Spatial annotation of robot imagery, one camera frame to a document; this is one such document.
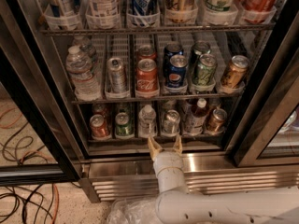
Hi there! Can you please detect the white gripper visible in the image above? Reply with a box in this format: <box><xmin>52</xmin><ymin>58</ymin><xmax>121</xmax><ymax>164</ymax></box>
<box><xmin>148</xmin><ymin>134</ymin><xmax>184</xmax><ymax>175</ymax></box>

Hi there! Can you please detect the silver can bottom shelf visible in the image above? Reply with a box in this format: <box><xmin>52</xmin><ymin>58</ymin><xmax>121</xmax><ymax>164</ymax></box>
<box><xmin>162</xmin><ymin>110</ymin><xmax>180</xmax><ymax>135</ymax></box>

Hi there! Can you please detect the silver can shelf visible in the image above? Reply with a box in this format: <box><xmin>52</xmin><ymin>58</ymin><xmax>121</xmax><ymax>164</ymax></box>
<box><xmin>107</xmin><ymin>57</ymin><xmax>127</xmax><ymax>93</ymax></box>
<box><xmin>162</xmin><ymin>110</ymin><xmax>180</xmax><ymax>135</ymax></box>

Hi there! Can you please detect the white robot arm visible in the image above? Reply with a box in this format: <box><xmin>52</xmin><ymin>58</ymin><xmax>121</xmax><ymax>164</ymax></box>
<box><xmin>148</xmin><ymin>137</ymin><xmax>299</xmax><ymax>224</ymax></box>

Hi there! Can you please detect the small water bottle bottom shelf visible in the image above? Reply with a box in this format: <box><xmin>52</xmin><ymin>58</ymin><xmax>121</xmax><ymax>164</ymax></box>
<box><xmin>138</xmin><ymin>105</ymin><xmax>157</xmax><ymax>138</ymax></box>

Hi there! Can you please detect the amber tea bottle bottom shelf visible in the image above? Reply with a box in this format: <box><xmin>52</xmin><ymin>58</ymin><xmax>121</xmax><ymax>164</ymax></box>
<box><xmin>184</xmin><ymin>98</ymin><xmax>207</xmax><ymax>135</ymax></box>

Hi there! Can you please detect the green 7up can bottom shelf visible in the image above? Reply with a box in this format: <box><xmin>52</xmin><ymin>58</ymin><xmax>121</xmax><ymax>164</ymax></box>
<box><xmin>115</xmin><ymin>112</ymin><xmax>133</xmax><ymax>137</ymax></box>

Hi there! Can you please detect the brown can bottom shelf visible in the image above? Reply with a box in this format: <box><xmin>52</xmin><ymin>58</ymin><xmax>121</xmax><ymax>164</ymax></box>
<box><xmin>206</xmin><ymin>108</ymin><xmax>227</xmax><ymax>132</ymax></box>

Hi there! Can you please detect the steel fridge base grille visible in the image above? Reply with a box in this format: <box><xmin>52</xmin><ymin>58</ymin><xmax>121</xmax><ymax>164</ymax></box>
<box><xmin>79</xmin><ymin>153</ymin><xmax>299</xmax><ymax>203</ymax></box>

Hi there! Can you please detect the red can bottom shelf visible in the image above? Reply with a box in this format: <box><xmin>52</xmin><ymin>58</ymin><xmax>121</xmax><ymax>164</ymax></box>
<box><xmin>90</xmin><ymin>114</ymin><xmax>110</xmax><ymax>138</ymax></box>

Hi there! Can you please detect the front red coca-cola can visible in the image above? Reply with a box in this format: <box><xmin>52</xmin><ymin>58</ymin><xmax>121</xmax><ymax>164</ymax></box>
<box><xmin>136</xmin><ymin>59</ymin><xmax>158</xmax><ymax>92</ymax></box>

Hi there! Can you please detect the red coca-cola can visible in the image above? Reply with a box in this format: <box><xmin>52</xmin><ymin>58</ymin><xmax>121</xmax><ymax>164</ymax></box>
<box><xmin>136</xmin><ymin>59</ymin><xmax>158</xmax><ymax>92</ymax></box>
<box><xmin>137</xmin><ymin>44</ymin><xmax>157</xmax><ymax>61</ymax></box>

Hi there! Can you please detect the front blue pepsi can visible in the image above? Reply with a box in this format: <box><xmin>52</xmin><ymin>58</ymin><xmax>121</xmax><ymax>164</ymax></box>
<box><xmin>165</xmin><ymin>54</ymin><xmax>188</xmax><ymax>88</ymax></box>

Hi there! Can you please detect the blue pepsi can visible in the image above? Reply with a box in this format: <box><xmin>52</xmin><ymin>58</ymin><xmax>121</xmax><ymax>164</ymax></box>
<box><xmin>164</xmin><ymin>41</ymin><xmax>184</xmax><ymax>62</ymax></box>
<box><xmin>165</xmin><ymin>54</ymin><xmax>188</xmax><ymax>88</ymax></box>

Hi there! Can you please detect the front green can middle shelf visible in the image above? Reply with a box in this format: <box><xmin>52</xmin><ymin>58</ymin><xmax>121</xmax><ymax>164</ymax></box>
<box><xmin>192</xmin><ymin>54</ymin><xmax>218</xmax><ymax>86</ymax></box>

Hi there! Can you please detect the silver can middle shelf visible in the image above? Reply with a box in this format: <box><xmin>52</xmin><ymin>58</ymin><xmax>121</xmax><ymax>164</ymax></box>
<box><xmin>107</xmin><ymin>57</ymin><xmax>127</xmax><ymax>93</ymax></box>

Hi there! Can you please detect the rear red coca-cola can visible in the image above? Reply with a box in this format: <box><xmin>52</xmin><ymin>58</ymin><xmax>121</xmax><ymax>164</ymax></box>
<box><xmin>137</xmin><ymin>44</ymin><xmax>157</xmax><ymax>61</ymax></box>

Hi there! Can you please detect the rear blue pepsi can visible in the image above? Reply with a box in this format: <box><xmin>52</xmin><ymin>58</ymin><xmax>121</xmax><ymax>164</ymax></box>
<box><xmin>164</xmin><ymin>41</ymin><xmax>184</xmax><ymax>62</ymax></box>

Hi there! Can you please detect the gold brown can middle shelf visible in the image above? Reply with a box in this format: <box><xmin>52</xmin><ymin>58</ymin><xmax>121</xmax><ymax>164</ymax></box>
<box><xmin>221</xmin><ymin>55</ymin><xmax>249</xmax><ymax>89</ymax></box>

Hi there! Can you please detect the front water bottle middle shelf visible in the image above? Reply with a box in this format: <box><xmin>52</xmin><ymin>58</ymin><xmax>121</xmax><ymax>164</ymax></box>
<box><xmin>65</xmin><ymin>46</ymin><xmax>102</xmax><ymax>101</ymax></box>

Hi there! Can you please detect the right fridge door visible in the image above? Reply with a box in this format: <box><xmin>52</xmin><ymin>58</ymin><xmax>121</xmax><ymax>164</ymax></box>
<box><xmin>234</xmin><ymin>14</ymin><xmax>299</xmax><ymax>167</ymax></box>

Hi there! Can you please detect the fridge door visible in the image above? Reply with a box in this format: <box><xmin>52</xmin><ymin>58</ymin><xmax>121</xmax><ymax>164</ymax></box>
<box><xmin>234</xmin><ymin>14</ymin><xmax>299</xmax><ymax>167</ymax></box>
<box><xmin>1</xmin><ymin>0</ymin><xmax>83</xmax><ymax>185</ymax></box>

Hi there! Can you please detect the rear green can middle shelf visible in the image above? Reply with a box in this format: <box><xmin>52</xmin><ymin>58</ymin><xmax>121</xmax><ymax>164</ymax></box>
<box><xmin>190</xmin><ymin>40</ymin><xmax>211</xmax><ymax>63</ymax></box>

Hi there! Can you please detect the left fridge door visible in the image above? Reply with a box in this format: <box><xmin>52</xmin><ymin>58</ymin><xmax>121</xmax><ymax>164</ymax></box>
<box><xmin>1</xmin><ymin>0</ymin><xmax>83</xmax><ymax>185</ymax></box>

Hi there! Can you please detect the rear water bottle middle shelf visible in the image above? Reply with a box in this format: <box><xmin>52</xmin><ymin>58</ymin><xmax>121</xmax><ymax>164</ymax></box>
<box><xmin>73</xmin><ymin>35</ymin><xmax>98</xmax><ymax>63</ymax></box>

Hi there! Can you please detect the blue pepsi bottle top shelf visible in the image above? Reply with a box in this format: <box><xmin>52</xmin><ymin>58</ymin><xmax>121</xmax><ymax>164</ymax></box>
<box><xmin>131</xmin><ymin>0</ymin><xmax>157</xmax><ymax>27</ymax></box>

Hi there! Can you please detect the brown bottle top shelf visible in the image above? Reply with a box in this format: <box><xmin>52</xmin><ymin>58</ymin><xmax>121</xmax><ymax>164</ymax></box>
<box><xmin>164</xmin><ymin>0</ymin><xmax>195</xmax><ymax>23</ymax></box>

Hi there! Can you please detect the white label bottle top shelf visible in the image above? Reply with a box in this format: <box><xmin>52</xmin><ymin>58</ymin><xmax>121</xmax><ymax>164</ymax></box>
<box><xmin>87</xmin><ymin>0</ymin><xmax>120</xmax><ymax>29</ymax></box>

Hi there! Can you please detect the red coca-cola bottle top shelf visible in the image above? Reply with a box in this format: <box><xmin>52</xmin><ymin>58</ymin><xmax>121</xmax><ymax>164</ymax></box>
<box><xmin>236</xmin><ymin>0</ymin><xmax>276</xmax><ymax>24</ymax></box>

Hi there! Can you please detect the leftmost bottle top shelf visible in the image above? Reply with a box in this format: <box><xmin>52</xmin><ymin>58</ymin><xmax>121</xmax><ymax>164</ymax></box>
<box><xmin>44</xmin><ymin>0</ymin><xmax>82</xmax><ymax>31</ymax></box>

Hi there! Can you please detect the clear plastic bag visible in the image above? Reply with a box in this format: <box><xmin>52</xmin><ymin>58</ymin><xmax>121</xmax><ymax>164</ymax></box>
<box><xmin>107</xmin><ymin>197</ymin><xmax>163</xmax><ymax>224</ymax></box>

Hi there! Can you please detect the orange cable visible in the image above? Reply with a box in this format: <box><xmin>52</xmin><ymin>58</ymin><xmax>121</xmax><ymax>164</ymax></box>
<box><xmin>0</xmin><ymin>105</ymin><xmax>60</xmax><ymax>224</ymax></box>

